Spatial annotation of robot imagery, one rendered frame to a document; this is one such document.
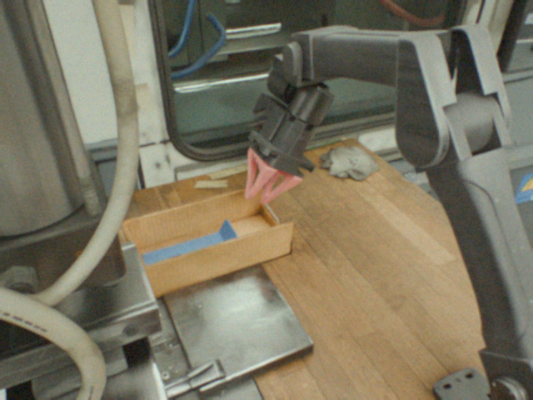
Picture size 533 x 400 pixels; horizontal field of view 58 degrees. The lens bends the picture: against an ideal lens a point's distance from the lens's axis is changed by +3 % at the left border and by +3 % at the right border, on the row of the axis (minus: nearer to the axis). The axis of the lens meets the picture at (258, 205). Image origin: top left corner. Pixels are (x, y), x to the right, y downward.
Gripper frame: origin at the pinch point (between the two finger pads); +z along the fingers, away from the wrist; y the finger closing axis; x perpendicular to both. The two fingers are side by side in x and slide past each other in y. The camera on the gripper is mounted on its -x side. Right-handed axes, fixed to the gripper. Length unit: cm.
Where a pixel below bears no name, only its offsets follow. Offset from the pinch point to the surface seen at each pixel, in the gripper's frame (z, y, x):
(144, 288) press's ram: -2.5, 28.4, 31.3
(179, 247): 14.2, 6.7, -2.8
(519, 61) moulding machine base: -47, -75, -30
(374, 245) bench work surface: -1.4, -20.4, 9.1
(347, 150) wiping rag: -10.0, -28.2, -17.1
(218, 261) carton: 10.0, 4.6, 5.8
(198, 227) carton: 11.1, 3.5, -5.8
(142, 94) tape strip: -2.0, 14.6, -27.1
